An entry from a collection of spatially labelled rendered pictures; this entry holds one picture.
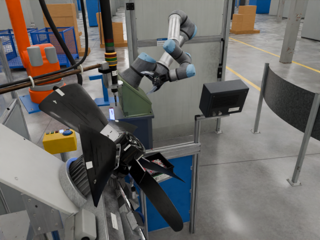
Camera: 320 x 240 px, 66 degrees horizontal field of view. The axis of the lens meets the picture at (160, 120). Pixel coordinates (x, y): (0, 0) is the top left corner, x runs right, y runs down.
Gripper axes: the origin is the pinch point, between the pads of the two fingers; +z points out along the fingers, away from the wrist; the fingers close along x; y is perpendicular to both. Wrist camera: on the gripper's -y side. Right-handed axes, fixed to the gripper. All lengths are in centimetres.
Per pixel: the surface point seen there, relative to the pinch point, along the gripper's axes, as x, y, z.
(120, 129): 22, 52, -3
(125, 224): 49, 89, -16
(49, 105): 5, 83, 5
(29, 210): 40, 92, 18
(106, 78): 1, 74, -15
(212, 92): 15.9, 8.4, -43.4
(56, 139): 20, 50, 36
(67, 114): 10, 79, 1
